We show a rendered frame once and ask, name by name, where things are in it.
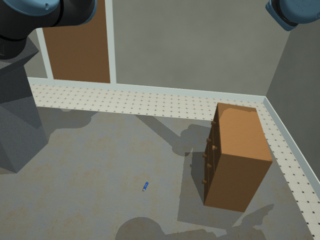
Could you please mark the brown wooden chest of drawers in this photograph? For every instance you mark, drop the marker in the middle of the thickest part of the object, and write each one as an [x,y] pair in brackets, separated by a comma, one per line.
[244,161]

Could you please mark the brown wooden drawer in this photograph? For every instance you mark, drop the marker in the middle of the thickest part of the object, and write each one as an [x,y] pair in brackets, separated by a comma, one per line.
[206,156]
[205,181]
[210,140]
[217,149]
[215,123]
[211,167]

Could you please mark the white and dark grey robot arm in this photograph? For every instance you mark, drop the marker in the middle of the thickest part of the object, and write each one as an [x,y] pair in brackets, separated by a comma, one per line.
[18,18]

